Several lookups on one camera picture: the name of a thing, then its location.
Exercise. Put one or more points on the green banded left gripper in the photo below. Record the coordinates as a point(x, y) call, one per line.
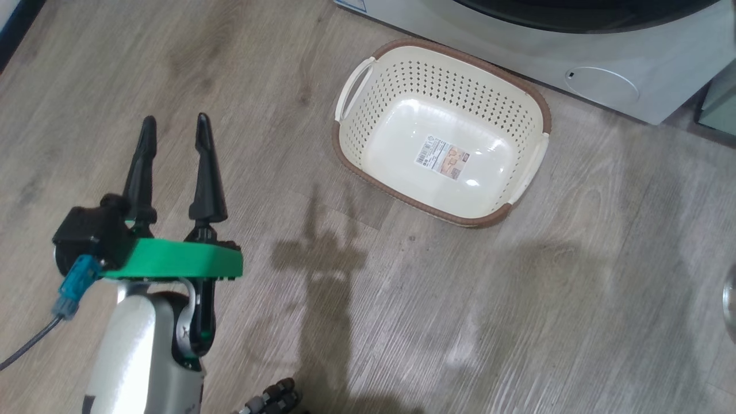
point(178, 260)

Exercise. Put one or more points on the white front-load washing machine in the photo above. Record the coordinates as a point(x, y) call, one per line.
point(517, 52)

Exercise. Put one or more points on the cream perforated laundry basket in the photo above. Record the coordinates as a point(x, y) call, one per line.
point(368, 132)

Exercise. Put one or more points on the dark blue board edge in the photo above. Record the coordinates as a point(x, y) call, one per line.
point(20, 31)

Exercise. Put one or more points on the blue white energy label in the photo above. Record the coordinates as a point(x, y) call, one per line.
point(351, 4)

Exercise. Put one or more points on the basket product sticker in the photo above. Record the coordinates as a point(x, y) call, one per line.
point(441, 158)

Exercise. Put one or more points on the round filter cover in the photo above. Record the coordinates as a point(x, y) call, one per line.
point(601, 85)

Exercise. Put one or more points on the pale green cabinet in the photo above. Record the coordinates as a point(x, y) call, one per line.
point(719, 106)

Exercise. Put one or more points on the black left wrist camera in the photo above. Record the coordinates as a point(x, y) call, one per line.
point(92, 236)

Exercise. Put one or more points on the blue left camera connector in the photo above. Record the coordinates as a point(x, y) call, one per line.
point(77, 284)

